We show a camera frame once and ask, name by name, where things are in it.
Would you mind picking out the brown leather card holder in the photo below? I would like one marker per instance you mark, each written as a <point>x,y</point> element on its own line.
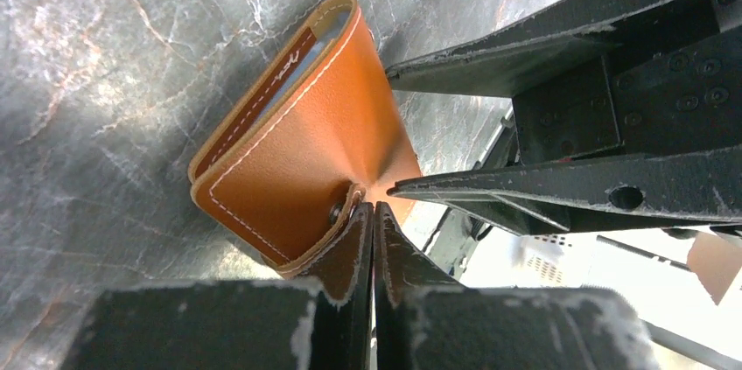
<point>317,134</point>

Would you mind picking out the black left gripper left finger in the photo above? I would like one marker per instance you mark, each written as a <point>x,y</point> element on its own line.
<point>317,320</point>

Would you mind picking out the white perforated basket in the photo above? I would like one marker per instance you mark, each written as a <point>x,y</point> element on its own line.
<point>543,261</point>

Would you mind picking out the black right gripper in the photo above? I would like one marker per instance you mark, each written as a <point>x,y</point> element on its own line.
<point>661,78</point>

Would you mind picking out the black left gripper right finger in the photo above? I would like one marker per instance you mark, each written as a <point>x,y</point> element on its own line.
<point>426,319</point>

